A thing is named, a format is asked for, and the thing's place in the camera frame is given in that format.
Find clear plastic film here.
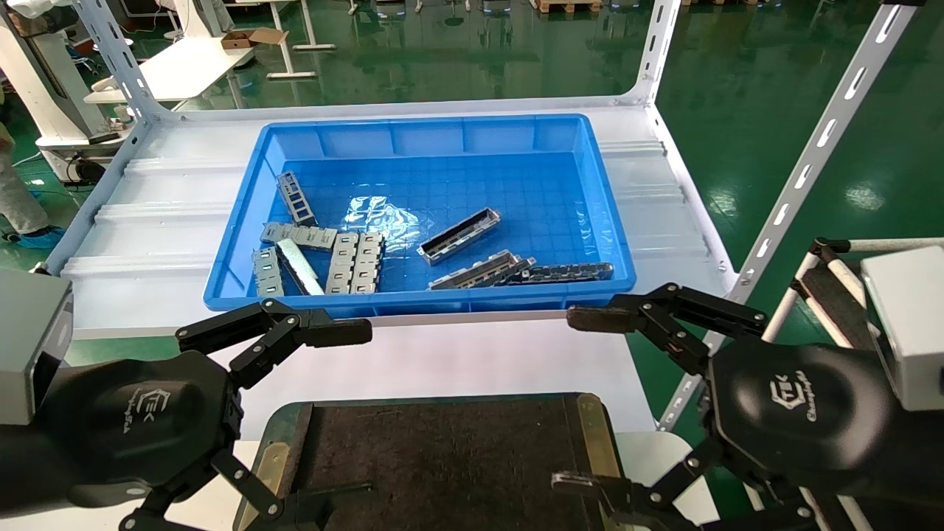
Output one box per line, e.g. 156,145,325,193
347,195,425,255

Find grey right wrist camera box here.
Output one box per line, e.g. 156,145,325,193
861,246,944,412

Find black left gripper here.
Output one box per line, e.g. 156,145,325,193
0,297,373,531

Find large blue plastic bin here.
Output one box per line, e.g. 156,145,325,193
203,113,637,319

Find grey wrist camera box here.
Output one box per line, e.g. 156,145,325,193
0,267,74,426
861,246,944,412

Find grey metal bracket part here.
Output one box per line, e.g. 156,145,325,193
325,232,360,294
252,247,285,297
350,232,386,294
260,221,339,253

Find cardboard box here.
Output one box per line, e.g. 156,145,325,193
221,27,290,51

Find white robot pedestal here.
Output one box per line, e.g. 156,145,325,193
0,0,141,185

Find shiny flat metal part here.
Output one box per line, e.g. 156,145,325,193
277,237,326,296

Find white desk leg frame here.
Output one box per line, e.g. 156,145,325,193
265,0,336,80

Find white tubular frame black straps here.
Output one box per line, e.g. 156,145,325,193
763,236,944,347

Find dark ladder-like metal part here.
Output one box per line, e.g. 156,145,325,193
277,171,319,226

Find white perforated shelf post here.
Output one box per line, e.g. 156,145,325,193
627,0,683,104
72,0,159,122
656,0,926,432

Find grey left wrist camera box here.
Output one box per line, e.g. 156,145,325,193
0,267,74,426

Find long dark metal part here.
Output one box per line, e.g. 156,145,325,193
509,262,614,285

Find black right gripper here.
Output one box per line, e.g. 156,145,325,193
552,282,944,531

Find dark metal channel part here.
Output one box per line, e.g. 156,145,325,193
487,256,537,287

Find white desk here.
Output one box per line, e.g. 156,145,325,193
83,35,255,104

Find grey metal channel part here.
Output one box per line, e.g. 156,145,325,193
428,249,521,291
417,207,502,266

